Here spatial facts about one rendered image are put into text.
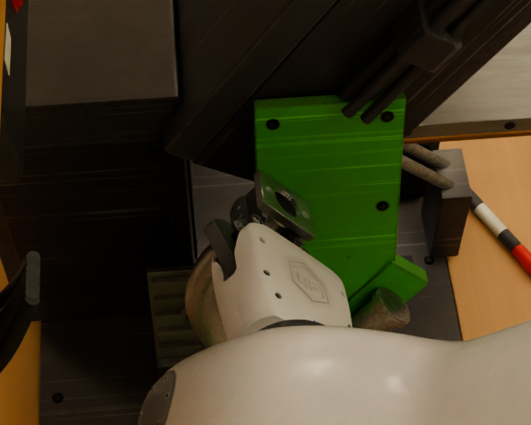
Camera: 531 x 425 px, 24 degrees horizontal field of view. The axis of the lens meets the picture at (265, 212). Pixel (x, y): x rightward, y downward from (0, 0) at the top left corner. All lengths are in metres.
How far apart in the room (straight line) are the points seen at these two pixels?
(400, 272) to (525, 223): 0.32
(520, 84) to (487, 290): 0.24
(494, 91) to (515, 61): 0.04
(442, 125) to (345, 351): 0.49
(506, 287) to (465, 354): 0.67
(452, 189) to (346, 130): 0.29
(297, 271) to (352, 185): 0.13
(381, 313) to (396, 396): 0.40
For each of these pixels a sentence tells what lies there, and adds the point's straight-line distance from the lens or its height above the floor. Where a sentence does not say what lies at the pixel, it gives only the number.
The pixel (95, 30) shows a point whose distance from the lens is 1.02.
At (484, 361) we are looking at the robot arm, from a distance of 0.60.
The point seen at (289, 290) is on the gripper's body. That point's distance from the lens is 0.84.
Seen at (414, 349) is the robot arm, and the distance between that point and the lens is 0.65.
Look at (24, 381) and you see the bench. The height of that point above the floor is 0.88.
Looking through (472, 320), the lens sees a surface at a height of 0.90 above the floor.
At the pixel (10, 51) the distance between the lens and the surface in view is 0.78.
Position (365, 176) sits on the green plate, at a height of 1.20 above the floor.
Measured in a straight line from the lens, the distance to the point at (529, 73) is 1.15.
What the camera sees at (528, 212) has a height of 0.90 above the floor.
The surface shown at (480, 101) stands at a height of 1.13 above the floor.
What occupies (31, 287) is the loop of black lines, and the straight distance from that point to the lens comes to 0.86.
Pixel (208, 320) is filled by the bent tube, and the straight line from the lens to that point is 1.01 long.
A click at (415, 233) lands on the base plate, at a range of 1.31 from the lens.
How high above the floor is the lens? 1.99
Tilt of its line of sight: 56 degrees down
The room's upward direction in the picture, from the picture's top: straight up
